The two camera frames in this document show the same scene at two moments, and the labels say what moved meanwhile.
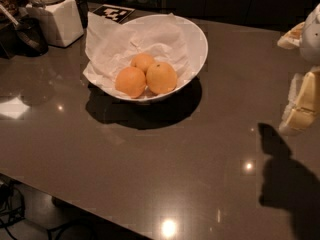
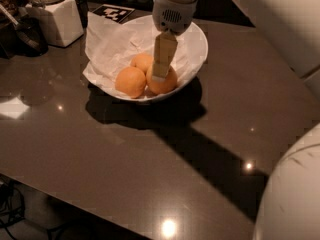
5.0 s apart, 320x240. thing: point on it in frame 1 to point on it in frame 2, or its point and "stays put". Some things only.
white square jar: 50,4 stays put
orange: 142,61 stays put
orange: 161,78 stays put
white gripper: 311,39 to 173,16
